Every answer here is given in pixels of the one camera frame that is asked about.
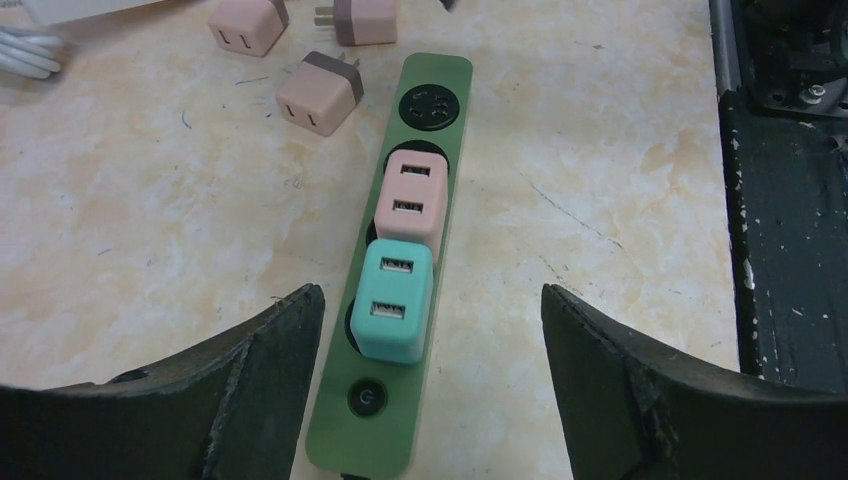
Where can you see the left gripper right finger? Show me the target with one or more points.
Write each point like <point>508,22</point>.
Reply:
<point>633,407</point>

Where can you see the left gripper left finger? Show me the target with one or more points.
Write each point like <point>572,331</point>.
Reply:
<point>230,407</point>

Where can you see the teal plug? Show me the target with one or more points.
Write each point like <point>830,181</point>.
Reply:
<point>392,304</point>

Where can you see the pink plug green strip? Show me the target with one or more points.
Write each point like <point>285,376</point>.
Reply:
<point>321,92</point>
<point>413,199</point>

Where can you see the white usb power strip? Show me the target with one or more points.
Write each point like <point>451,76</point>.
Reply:
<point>50,12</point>

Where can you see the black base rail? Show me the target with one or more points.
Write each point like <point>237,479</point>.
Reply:
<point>781,75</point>

